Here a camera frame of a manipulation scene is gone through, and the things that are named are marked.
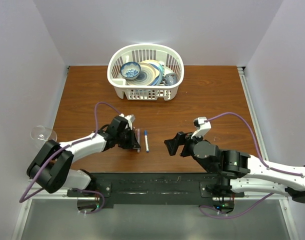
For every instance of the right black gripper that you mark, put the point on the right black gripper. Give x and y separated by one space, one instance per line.
180 138

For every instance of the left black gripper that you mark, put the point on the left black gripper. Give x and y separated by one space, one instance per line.
133 143

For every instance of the purple marker pen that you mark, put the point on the purple marker pen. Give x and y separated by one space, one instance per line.
139 146

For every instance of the white blue marker pen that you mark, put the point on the white blue marker pen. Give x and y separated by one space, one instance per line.
146 144

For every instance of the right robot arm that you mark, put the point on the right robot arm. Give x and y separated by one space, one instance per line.
240 172

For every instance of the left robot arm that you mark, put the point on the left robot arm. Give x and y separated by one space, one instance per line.
51 168

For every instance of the grey patterned mug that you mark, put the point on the grey patterned mug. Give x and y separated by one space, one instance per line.
170 79

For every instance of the blue white porcelain bowl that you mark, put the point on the blue white porcelain bowl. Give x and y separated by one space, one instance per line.
130 70

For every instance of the beige swirl plate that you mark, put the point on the beige swirl plate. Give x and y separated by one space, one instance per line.
146 76

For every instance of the white plastic dish basket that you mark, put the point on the white plastic dish basket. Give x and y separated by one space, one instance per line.
143 53

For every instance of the blue rimmed plate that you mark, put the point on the blue rimmed plate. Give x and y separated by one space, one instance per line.
159 66

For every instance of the clear wine glass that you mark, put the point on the clear wine glass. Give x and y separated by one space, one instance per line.
41 134

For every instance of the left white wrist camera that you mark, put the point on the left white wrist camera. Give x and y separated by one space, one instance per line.
130 120

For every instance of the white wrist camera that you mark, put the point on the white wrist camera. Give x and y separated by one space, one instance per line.
202 126
130 120

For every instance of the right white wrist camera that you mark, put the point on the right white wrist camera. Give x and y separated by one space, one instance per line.
202 126

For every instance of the aluminium frame rail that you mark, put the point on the aluminium frame rail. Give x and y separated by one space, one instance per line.
257 130

